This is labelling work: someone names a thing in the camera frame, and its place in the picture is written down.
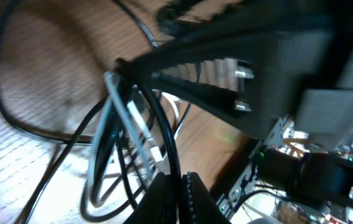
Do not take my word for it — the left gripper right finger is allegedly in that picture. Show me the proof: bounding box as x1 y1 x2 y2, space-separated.
179 172 230 224

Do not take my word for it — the black USB cable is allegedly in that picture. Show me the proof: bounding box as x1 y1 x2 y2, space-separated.
0 0 193 224

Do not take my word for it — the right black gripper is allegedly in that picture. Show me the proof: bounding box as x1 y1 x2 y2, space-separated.
235 1 353 149

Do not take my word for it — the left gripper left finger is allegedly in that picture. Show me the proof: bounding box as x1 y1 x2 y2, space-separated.
124 172 172 224

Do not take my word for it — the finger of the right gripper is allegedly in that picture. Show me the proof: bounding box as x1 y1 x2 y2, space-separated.
132 1 330 80
115 58 275 139

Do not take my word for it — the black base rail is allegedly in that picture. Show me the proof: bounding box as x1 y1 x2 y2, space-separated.
209 138 263 220

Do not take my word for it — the white USB cable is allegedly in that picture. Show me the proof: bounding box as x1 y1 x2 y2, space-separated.
86 70 183 208

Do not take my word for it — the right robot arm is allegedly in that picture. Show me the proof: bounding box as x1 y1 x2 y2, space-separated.
128 1 353 208

